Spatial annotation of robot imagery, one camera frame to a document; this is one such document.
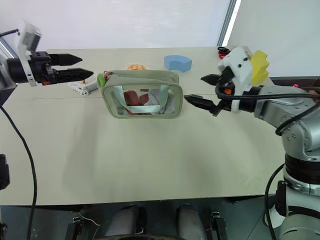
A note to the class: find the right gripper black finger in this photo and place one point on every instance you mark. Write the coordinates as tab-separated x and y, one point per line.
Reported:
211	79
202	102

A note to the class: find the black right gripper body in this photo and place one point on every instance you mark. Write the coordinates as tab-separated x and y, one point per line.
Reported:
225	103

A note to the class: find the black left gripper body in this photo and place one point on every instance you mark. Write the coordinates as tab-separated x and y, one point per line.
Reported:
40	62

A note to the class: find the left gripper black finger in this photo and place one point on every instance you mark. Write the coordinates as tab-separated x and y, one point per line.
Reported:
75	74
66	59

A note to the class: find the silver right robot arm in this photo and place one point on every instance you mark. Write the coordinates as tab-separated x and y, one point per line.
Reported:
292	110

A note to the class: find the light blue cloth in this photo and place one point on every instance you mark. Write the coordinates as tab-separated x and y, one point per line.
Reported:
156	98

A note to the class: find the red-brown item inside pouch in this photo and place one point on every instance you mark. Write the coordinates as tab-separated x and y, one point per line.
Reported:
131	97

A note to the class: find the green transparent toiletry pouch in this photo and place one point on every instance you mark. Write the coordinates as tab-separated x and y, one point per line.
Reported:
142	76

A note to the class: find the white plastic part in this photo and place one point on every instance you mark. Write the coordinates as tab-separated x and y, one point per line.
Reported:
83	89

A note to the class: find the red and black rings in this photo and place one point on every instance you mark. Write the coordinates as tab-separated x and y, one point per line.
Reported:
222	52

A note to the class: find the blue foam block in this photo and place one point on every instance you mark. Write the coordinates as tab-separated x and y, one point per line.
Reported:
177	62

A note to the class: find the yellow foam block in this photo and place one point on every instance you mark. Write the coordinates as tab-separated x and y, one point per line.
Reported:
260	67

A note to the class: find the orange patterned object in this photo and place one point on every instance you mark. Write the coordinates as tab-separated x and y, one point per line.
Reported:
136	67

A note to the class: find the dark shelf with pink knob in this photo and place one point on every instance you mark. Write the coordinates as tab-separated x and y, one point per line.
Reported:
295	82

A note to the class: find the black box beside table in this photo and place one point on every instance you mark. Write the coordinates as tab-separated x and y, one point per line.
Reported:
3	172

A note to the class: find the grey rounded shape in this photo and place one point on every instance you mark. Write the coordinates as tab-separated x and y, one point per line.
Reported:
125	220
191	222

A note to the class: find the black clamp under table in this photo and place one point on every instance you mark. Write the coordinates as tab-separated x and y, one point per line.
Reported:
218	225
78	225

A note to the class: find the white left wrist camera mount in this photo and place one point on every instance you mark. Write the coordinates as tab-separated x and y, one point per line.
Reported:
27	37

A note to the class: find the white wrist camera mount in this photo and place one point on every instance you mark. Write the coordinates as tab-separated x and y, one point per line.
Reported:
240	60
27	37

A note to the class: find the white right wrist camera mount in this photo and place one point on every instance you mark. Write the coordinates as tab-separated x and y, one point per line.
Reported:
240	60

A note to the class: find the grey window frame post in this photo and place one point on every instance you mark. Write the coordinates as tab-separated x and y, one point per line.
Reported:
228	22

